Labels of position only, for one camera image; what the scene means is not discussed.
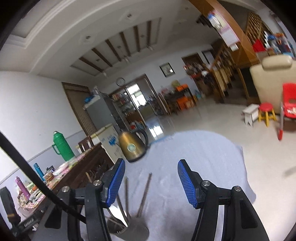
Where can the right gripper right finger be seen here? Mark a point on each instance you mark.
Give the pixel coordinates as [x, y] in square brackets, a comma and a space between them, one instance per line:
[240, 222]

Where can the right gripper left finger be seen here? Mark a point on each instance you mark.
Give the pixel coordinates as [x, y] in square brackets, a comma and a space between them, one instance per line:
[62, 219]

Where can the black chopstick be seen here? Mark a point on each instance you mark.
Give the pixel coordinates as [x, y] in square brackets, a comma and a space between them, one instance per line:
[141, 207]
[121, 209]
[126, 196]

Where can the dark metal utensil cup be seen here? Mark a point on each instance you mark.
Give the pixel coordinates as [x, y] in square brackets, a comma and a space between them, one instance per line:
[136, 230]

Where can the purple water bottle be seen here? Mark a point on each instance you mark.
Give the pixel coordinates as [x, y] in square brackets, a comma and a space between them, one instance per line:
[22, 187]

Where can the teal water bottle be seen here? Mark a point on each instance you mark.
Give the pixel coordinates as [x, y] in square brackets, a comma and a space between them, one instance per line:
[39, 171]

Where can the dark carved wooden sideboard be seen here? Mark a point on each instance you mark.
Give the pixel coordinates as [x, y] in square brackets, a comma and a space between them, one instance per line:
[91, 165]

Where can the green thermos jug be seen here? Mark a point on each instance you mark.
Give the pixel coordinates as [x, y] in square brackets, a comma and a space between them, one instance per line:
[61, 147]

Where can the grey blue table cloth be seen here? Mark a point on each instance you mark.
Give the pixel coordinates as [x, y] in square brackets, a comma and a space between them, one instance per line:
[163, 189]

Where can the gold electric kettle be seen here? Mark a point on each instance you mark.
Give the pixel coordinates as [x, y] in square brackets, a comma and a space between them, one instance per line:
[134, 144]

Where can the white small step stool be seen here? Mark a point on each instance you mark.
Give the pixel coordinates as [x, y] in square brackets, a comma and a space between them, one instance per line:
[250, 114]

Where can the red yellow small stool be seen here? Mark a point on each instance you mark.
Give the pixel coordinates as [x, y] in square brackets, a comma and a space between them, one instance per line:
[266, 113]

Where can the grey refrigerator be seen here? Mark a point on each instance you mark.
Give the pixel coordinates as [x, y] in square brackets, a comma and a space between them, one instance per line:
[102, 111]

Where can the red plastic child chair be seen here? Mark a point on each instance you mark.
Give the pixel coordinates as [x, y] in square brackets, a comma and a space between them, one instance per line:
[287, 106]

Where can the dark wooden side table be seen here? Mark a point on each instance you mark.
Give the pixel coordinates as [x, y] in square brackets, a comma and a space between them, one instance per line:
[178, 99]

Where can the beige sofa armchair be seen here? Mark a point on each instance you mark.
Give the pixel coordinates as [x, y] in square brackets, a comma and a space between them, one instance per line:
[269, 76]

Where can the wooden stair railing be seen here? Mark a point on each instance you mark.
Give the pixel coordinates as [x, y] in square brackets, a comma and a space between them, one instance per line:
[228, 78]

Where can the round wall clock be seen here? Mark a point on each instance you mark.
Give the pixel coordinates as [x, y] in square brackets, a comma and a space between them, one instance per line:
[120, 82]

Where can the framed wall picture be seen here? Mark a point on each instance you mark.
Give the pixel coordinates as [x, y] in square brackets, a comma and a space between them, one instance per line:
[167, 70]

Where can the wall calendar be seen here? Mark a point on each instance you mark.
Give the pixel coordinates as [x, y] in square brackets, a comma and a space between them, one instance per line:
[223, 28]

